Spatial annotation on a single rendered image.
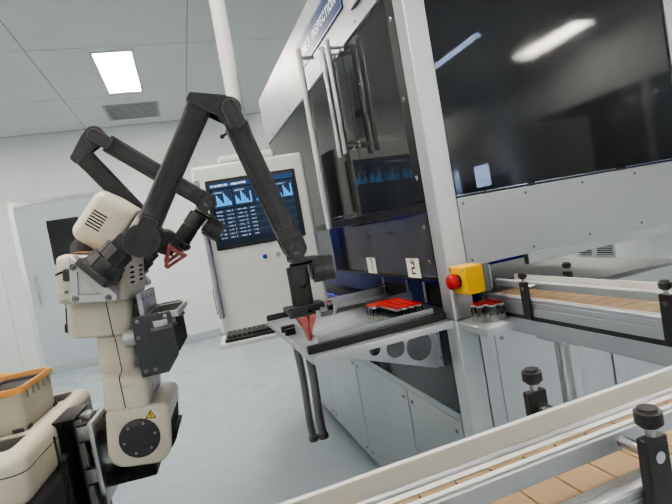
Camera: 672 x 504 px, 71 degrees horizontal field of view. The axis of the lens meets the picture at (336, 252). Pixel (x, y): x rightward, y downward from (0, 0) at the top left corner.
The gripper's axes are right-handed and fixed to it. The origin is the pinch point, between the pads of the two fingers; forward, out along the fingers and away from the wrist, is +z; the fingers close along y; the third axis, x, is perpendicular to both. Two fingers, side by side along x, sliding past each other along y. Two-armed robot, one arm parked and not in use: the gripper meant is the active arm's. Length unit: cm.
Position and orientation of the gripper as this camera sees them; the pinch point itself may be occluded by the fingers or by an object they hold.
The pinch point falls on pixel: (309, 337)
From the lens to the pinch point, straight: 130.0
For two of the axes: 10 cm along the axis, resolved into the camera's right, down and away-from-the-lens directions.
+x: -3.1, 0.1, 9.5
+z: 1.7, 9.8, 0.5
